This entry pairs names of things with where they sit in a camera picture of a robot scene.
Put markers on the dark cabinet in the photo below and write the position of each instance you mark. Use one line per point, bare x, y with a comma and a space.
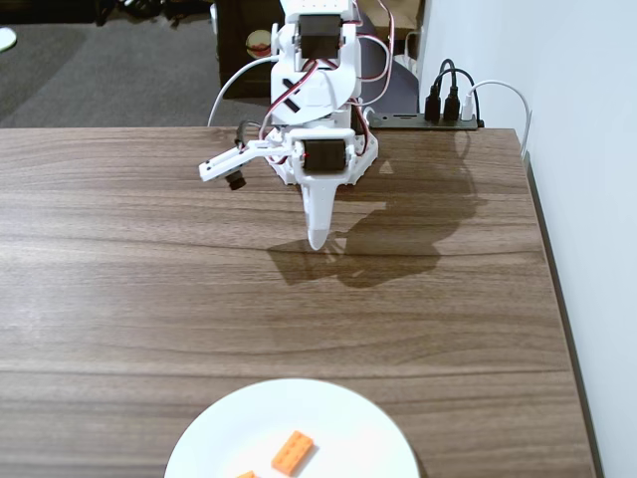
234, 30

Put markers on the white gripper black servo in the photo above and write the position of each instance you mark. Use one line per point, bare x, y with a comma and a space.
322, 155

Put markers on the orange lego block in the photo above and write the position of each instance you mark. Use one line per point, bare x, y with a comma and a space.
247, 474
293, 452

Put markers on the dark power strip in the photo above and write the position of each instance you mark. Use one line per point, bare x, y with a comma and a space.
398, 122

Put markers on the round yellow sticker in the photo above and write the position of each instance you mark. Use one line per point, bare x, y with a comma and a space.
258, 42

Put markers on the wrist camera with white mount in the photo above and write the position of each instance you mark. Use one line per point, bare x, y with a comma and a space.
219, 167

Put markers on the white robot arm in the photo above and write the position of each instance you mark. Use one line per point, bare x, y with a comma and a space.
338, 84

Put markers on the white round object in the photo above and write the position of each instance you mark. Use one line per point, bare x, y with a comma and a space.
6, 39

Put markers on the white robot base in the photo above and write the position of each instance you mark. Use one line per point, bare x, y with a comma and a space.
363, 154

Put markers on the grey round object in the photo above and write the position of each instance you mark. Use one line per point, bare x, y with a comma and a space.
403, 89

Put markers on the white round plate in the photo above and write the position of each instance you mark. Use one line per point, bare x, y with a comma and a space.
298, 408

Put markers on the black furniture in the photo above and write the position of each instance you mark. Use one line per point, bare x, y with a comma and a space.
50, 10

